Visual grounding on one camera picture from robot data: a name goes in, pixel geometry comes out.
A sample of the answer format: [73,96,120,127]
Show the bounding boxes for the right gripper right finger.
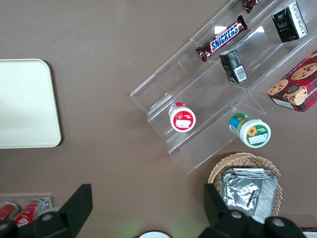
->
[199,183,254,238]

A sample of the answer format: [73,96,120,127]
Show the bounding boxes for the small black drink carton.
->
[219,49,248,84]
[271,1,309,43]

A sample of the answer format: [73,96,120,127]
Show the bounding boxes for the clear acrylic bottle rack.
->
[0,195,53,221]

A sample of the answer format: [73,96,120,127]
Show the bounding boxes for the stacked aluminium foil containers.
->
[221,167,280,224]

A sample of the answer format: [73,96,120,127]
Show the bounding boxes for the red plaid cookie box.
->
[266,49,317,113]

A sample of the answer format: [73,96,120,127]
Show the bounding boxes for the cream rectangular plastic tray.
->
[0,58,62,149]

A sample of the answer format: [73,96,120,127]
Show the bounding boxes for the red lidded white jar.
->
[168,102,197,133]

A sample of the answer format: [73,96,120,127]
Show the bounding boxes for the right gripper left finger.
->
[32,183,94,238]

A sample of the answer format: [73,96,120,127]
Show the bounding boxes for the brown Snickers bar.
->
[195,14,248,62]
[241,0,265,14]

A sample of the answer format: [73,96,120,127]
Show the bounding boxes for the green lidded white jar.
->
[228,113,271,149]

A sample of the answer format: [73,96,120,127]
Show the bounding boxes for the clear acrylic stepped shelf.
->
[130,0,317,174]

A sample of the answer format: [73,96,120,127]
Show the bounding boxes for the light tan wicker basket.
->
[207,152,283,224]

